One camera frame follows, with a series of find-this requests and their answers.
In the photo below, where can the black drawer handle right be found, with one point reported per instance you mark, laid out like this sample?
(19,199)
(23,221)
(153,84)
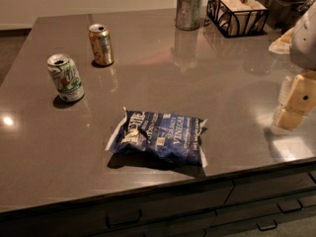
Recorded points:
(290,206)

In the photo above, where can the black drawer handle lower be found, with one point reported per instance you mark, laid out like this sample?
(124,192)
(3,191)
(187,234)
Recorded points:
(267,225)

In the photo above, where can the white green 7up can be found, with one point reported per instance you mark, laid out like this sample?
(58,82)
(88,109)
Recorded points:
(65,76)

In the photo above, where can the blue kettle chip bag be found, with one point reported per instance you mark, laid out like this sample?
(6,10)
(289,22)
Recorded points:
(169,137)

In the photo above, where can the metal utensil cup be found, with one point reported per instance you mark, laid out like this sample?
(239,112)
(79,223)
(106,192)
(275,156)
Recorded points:
(188,14)

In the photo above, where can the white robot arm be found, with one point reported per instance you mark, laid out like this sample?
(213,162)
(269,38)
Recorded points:
(303,44)

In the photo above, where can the dark drawer cabinet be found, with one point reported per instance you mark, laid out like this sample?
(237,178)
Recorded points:
(208,208)

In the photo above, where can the black drawer handle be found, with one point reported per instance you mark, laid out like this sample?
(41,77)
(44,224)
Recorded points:
(267,225)
(121,218)
(290,206)

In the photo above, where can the gold soda can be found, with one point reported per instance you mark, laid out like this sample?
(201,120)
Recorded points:
(100,40)

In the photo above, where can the black wire napkin basket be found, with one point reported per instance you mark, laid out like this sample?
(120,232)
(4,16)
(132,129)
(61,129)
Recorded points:
(237,18)

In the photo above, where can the black drawer handle left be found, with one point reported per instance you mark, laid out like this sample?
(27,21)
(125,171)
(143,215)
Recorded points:
(121,218)

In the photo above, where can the yellow snack packet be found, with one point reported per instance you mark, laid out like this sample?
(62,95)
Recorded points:
(282,44)

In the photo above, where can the dark snack container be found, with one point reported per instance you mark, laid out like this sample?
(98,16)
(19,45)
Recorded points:
(283,14)

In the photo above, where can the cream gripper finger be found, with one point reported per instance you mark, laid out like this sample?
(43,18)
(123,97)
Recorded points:
(296,100)

